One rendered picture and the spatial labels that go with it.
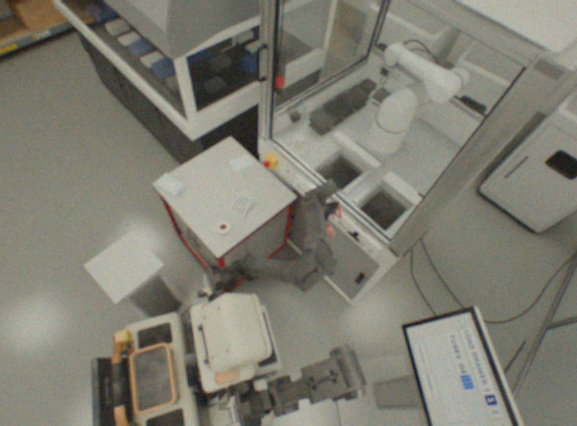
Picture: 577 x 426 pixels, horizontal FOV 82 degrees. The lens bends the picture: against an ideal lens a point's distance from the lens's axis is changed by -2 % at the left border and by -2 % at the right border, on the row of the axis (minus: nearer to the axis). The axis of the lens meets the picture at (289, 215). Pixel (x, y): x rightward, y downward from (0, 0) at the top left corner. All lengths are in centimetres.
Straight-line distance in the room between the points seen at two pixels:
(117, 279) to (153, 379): 56
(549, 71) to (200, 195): 162
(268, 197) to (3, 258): 205
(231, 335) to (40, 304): 204
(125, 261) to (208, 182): 62
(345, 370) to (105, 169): 284
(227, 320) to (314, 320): 150
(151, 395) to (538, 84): 158
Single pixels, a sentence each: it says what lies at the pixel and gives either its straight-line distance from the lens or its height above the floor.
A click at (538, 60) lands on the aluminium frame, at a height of 198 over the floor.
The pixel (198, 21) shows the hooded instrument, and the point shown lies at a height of 150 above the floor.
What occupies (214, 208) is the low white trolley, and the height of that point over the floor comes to 76.
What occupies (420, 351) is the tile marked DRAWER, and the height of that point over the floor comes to 100.
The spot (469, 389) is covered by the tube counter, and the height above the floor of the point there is 111.
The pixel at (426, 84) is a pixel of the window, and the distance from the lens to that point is 115.
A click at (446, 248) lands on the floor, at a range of 305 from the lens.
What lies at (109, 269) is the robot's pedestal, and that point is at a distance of 191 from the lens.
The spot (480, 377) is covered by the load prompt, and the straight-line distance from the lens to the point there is 148.
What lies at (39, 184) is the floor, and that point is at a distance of 344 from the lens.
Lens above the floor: 240
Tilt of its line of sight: 59 degrees down
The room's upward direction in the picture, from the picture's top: 9 degrees clockwise
